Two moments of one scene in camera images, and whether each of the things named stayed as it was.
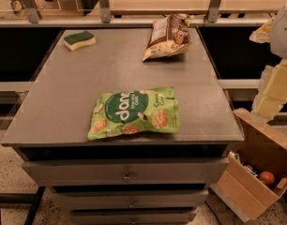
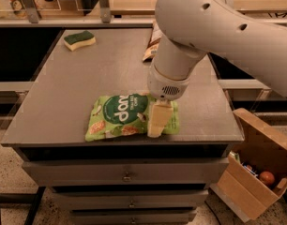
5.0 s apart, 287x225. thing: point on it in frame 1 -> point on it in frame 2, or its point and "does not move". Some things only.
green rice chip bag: x=139 y=111 does not move
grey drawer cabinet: x=160 y=178 does not move
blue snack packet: x=250 y=169 does not move
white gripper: x=283 y=35 -> x=163 y=85
